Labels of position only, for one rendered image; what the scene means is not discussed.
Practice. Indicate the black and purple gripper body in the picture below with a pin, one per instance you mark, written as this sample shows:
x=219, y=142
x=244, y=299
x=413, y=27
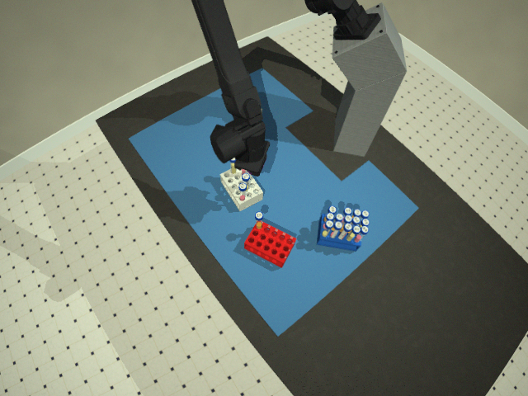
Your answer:
x=256, y=160

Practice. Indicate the blue bench mat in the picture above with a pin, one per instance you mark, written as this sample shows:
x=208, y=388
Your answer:
x=297, y=189

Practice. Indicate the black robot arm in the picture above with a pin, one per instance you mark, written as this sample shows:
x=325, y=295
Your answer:
x=232, y=140

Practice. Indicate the white tube rack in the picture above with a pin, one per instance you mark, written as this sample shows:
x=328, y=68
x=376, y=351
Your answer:
x=253, y=195

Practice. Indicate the blue test tube rack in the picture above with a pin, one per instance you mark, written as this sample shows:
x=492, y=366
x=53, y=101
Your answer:
x=335, y=242

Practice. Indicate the red tube rack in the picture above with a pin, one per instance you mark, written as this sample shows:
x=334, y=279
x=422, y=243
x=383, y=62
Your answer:
x=273, y=241

